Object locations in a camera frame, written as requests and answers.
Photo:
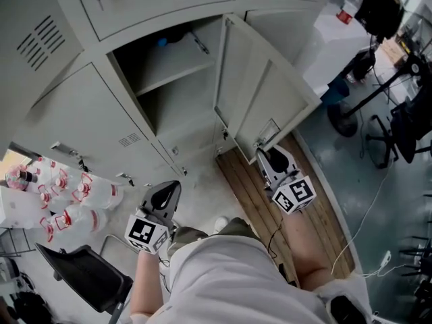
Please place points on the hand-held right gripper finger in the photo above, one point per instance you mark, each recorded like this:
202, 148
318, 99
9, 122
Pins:
288, 160
266, 169

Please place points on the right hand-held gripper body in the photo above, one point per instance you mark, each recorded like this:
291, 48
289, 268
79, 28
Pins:
293, 192

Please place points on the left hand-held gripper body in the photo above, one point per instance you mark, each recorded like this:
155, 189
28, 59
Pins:
145, 233

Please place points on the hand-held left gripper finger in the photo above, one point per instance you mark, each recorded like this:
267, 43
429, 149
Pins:
148, 197
173, 204

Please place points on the locker door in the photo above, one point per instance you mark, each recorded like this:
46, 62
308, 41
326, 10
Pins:
263, 89

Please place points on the grey metal locker cabinet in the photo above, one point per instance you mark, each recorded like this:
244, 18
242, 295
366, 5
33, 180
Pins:
84, 106

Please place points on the person's right forearm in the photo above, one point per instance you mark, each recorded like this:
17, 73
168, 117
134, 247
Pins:
303, 245

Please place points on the person's left forearm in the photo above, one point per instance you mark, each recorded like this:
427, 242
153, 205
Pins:
146, 282

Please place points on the brown wooden slat platform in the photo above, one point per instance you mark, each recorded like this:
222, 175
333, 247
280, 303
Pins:
256, 208

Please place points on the person's right white shoe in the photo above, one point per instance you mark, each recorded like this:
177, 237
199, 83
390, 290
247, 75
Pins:
221, 223

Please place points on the group of clear water jugs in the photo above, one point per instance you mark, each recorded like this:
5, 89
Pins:
84, 197

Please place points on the person's olive green trousers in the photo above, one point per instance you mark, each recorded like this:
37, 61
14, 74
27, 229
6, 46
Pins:
236, 228

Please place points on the black round-base stand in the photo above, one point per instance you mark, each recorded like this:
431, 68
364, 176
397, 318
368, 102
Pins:
342, 118

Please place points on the black mesh office chair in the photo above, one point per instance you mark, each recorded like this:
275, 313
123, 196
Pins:
87, 275

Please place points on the person's white shirt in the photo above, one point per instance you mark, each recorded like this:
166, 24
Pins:
229, 282

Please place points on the white power strip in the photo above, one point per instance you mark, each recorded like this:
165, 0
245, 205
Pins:
386, 258

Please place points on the black swivel chair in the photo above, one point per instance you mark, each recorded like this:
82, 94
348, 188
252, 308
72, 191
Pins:
401, 130

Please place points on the dark drink bottle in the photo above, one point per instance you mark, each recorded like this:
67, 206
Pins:
29, 176

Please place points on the white block counter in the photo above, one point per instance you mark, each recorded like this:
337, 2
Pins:
334, 46

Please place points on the white carton box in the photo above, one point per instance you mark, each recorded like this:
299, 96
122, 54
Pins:
20, 208

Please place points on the black metal rack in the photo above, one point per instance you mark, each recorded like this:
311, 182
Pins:
13, 245

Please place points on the colourful snack jar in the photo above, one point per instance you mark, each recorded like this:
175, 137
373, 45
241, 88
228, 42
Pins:
17, 178

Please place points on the small blue object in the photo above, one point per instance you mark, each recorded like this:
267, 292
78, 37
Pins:
162, 42

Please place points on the red label plastic bottle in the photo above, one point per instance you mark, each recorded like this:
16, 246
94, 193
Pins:
349, 7

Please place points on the black bag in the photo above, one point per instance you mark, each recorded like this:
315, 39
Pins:
379, 8

